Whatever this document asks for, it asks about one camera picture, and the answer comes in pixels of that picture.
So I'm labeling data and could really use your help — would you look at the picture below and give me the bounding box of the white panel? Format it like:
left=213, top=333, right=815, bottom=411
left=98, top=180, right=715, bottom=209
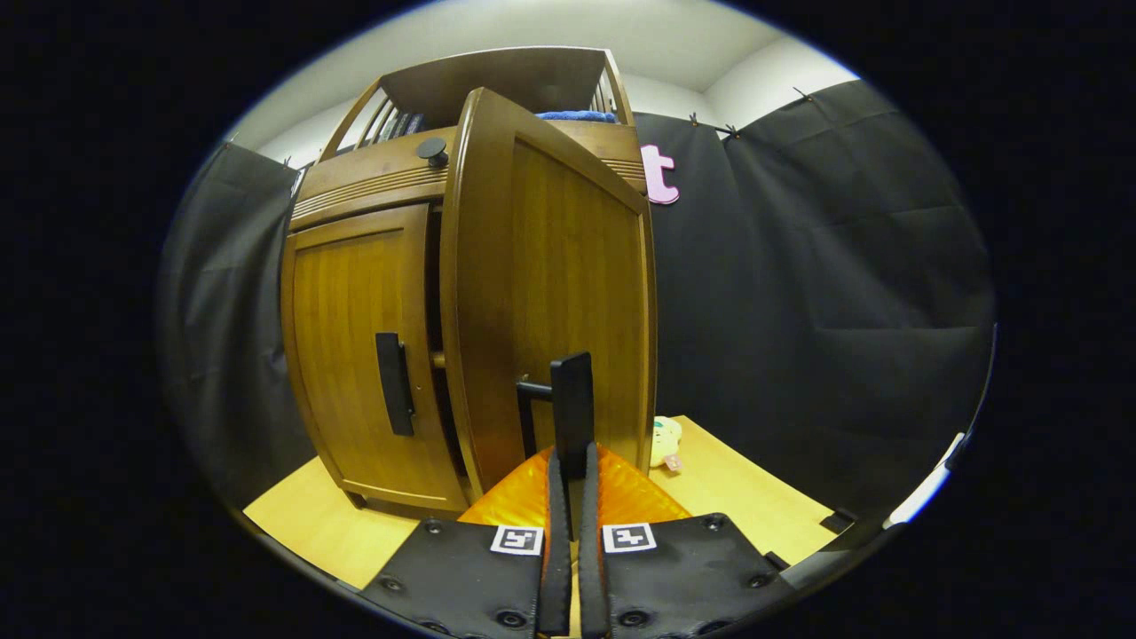
left=883, top=432, right=964, bottom=531

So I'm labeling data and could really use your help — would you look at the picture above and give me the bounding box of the wooden double-door shoe cabinet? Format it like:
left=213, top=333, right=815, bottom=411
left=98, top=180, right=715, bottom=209
left=280, top=46, right=659, bottom=520

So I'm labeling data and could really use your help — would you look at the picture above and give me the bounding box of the wooden cabinet door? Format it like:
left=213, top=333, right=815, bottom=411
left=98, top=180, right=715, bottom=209
left=280, top=202, right=471, bottom=514
left=439, top=86, right=659, bottom=502

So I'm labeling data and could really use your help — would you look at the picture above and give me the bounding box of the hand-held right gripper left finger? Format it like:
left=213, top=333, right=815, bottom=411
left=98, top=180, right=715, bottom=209
left=359, top=446, right=573, bottom=638

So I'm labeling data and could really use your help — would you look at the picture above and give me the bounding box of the small yellow plush toy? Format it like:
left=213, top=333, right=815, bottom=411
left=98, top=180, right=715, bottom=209
left=650, top=415, right=684, bottom=471

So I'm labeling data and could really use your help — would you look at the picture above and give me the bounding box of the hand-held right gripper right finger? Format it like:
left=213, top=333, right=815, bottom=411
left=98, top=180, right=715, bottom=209
left=577, top=444, right=797, bottom=638

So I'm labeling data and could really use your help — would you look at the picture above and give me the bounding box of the wooden drawer with black knob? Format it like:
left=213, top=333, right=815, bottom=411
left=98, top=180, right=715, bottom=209
left=288, top=120, right=649, bottom=233

